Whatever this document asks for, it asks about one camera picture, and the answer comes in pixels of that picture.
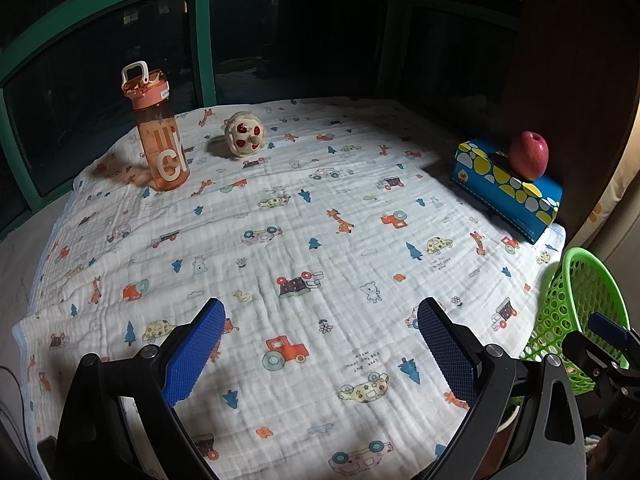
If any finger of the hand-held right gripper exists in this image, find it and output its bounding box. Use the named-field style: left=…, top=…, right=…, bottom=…
left=562, top=332, right=636, bottom=391
left=587, top=312, right=630, bottom=348

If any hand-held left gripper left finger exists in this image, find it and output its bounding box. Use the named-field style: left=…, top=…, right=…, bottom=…
left=56, top=298, right=226, bottom=480

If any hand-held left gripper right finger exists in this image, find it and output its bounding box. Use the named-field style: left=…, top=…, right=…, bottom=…
left=417, top=297, right=586, bottom=480

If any green plastic basket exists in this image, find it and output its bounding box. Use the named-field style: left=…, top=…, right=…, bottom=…
left=517, top=246, right=632, bottom=396

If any cream floral curtain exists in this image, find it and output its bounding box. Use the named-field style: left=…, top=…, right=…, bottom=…
left=585, top=110, right=640, bottom=261

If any printed white blanket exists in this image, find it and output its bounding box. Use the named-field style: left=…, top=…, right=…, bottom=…
left=11, top=96, right=568, bottom=480

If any blue patterned tissue box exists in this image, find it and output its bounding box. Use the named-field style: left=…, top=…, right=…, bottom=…
left=451, top=137, right=564, bottom=245

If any red apple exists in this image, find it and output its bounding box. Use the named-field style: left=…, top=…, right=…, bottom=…
left=508, top=130, right=550, bottom=181

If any orange water bottle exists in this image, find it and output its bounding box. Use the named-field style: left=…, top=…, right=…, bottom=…
left=121, top=60, right=191, bottom=192

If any cream toy ball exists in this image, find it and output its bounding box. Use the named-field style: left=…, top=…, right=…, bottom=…
left=223, top=110, right=266, bottom=159

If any brown wooden panel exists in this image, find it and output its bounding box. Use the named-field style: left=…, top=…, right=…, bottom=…
left=500, top=0, right=640, bottom=231

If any green window frame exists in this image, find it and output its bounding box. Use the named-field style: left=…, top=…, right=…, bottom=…
left=0, top=0, right=521, bottom=241

